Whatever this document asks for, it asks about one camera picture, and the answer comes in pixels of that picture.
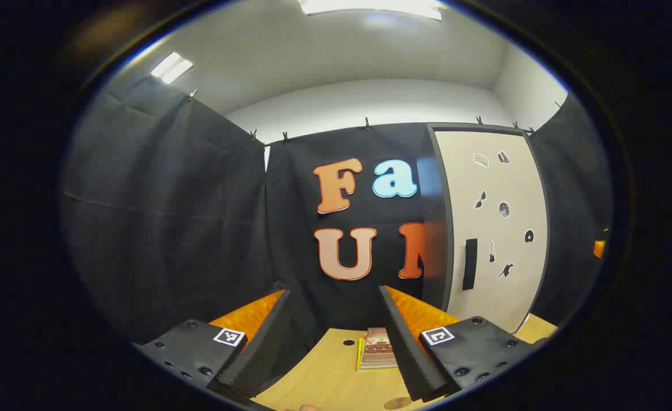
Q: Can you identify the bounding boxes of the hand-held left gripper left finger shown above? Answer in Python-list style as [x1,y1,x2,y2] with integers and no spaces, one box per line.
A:
[133,288,292,399]

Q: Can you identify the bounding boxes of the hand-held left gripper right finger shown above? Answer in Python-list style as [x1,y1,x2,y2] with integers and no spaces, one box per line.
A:
[378,285,549,403]

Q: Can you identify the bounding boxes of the beige cabinet door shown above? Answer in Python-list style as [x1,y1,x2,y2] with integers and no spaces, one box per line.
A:
[434,130,549,335]

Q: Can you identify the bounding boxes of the grey cabinet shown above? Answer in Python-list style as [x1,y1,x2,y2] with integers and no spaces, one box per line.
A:
[421,123,550,335]

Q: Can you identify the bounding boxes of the brown picture cover book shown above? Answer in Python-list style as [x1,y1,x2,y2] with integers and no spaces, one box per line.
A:
[361,328,398,366]

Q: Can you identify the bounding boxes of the yellow edged book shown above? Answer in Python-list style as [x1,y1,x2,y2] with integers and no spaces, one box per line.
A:
[357,338,398,372]

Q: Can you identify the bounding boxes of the black backdrop cloth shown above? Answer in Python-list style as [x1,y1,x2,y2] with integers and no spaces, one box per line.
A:
[61,74,613,346]

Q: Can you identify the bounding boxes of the ceiling light panel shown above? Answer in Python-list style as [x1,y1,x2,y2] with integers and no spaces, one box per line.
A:
[298,0,444,22]
[151,51,194,84]

